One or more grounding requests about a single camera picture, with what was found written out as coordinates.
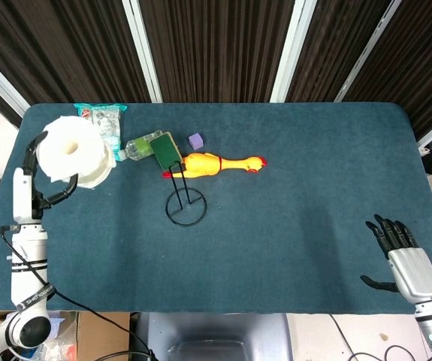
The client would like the clear bottle with green label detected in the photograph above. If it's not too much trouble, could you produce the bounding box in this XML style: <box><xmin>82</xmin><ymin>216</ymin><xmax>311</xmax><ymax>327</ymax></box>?
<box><xmin>116</xmin><ymin>129</ymin><xmax>164</xmax><ymax>162</ymax></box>

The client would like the white tissue roll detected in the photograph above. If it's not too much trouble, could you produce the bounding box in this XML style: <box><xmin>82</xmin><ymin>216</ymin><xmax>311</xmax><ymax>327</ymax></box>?
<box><xmin>35</xmin><ymin>115</ymin><xmax>117</xmax><ymax>190</ymax></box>

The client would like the black wire paper roll stand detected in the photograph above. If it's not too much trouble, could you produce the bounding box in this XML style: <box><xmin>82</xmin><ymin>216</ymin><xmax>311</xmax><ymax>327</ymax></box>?
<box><xmin>162</xmin><ymin>160</ymin><xmax>208</xmax><ymax>227</ymax></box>

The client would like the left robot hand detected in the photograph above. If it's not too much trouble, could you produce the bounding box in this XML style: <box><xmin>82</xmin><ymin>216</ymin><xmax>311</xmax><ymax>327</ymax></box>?
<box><xmin>12</xmin><ymin>130</ymin><xmax>78</xmax><ymax>225</ymax></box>

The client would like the green scouring sponge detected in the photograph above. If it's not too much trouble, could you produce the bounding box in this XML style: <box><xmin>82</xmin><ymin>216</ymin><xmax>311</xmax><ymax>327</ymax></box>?
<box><xmin>148</xmin><ymin>131</ymin><xmax>183</xmax><ymax>170</ymax></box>

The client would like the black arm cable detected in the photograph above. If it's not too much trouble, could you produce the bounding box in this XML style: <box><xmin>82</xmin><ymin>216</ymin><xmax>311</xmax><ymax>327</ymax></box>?
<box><xmin>0</xmin><ymin>224</ymin><xmax>156</xmax><ymax>361</ymax></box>

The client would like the brown ribbed partition panel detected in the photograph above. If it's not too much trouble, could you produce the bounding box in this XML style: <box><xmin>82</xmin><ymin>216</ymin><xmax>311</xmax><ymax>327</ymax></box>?
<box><xmin>345</xmin><ymin>0</ymin><xmax>432</xmax><ymax>140</ymax></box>
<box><xmin>140</xmin><ymin>0</ymin><xmax>295</xmax><ymax>103</ymax></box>
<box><xmin>286</xmin><ymin>0</ymin><xmax>393</xmax><ymax>102</ymax></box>
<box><xmin>0</xmin><ymin>0</ymin><xmax>153</xmax><ymax>105</ymax></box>

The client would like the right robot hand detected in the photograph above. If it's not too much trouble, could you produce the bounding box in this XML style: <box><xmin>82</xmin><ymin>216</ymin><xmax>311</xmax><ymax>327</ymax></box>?
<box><xmin>360</xmin><ymin>214</ymin><xmax>432</xmax><ymax>304</ymax></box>

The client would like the cardboard box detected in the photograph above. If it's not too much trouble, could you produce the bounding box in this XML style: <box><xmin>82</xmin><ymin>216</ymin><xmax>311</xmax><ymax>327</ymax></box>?
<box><xmin>0</xmin><ymin>311</ymin><xmax>131</xmax><ymax>361</ymax></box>

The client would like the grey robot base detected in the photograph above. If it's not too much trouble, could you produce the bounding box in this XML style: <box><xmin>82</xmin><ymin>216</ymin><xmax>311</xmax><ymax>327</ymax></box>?
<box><xmin>131</xmin><ymin>311</ymin><xmax>303</xmax><ymax>361</ymax></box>

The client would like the teal snack bag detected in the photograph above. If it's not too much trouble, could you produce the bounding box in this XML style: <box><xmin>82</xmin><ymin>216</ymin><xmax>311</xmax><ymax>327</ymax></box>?
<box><xmin>74</xmin><ymin>103</ymin><xmax>129</xmax><ymax>151</ymax></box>

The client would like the yellow rubber chicken toy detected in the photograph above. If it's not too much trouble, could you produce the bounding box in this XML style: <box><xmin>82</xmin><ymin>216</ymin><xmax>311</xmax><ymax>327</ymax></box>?
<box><xmin>162</xmin><ymin>152</ymin><xmax>268</xmax><ymax>180</ymax></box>

